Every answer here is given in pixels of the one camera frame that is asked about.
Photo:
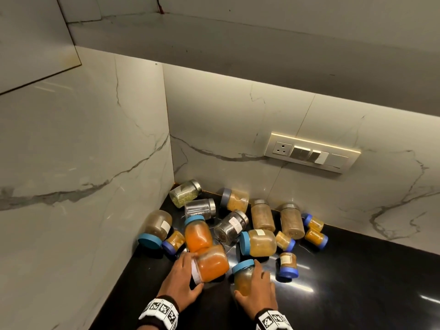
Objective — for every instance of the small labelled jar blue lid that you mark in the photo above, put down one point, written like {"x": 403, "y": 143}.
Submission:
{"x": 288, "y": 264}

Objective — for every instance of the brown-filled glass jar steel lid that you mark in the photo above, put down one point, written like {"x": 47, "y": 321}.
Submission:
{"x": 292, "y": 223}
{"x": 263, "y": 217}

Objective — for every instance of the orange-filled jar blue lid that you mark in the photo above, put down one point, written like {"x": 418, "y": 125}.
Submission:
{"x": 198, "y": 235}

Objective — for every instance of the small yellow jar blue lid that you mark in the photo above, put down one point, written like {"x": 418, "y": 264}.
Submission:
{"x": 174, "y": 241}
{"x": 284, "y": 240}
{"x": 314, "y": 223}
{"x": 317, "y": 238}

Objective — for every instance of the person's left hand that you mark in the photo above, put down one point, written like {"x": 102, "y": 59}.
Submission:
{"x": 178, "y": 283}

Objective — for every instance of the person's right thumb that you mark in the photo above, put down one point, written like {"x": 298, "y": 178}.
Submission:
{"x": 240, "y": 296}

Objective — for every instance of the grey overhead cabinet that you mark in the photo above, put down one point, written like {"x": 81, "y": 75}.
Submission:
{"x": 240, "y": 48}

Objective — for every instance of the green-filled glass jar steel lid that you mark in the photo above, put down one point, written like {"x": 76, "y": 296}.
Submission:
{"x": 184, "y": 194}

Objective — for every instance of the wall switch and socket panel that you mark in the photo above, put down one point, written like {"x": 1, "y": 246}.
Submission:
{"x": 312, "y": 152}

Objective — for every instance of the yellow-filled jar grey-blue lid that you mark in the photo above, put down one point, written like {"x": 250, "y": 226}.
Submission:
{"x": 237, "y": 201}

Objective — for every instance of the empty glass jar steel lid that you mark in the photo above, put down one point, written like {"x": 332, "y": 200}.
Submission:
{"x": 199, "y": 208}

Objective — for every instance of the left wristband with marker tags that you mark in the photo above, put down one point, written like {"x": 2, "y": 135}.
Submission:
{"x": 158, "y": 311}

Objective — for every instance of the large labelled jar blue lid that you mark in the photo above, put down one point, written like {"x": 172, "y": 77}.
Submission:
{"x": 156, "y": 227}

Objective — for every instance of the person's right hand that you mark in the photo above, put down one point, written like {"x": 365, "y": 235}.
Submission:
{"x": 259, "y": 293}

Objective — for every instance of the large yellow-filled jar blue lid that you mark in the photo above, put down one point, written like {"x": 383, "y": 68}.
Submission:
{"x": 261, "y": 242}

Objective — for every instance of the right wristband with marker tags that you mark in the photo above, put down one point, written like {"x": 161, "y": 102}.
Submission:
{"x": 272, "y": 321}

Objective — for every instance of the labelled glass jar steel lid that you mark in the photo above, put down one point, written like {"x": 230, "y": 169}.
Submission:
{"x": 228, "y": 229}

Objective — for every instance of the amber-filled jar blue lid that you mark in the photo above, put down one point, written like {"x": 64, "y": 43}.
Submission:
{"x": 243, "y": 276}

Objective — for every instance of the wristband with marker tags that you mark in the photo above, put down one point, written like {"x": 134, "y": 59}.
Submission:
{"x": 158, "y": 311}
{"x": 272, "y": 321}

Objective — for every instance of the person's left thumb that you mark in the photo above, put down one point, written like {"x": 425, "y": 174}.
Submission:
{"x": 196, "y": 290}

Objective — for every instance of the orange-filled jar white lid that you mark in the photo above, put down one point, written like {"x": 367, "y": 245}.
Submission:
{"x": 213, "y": 263}

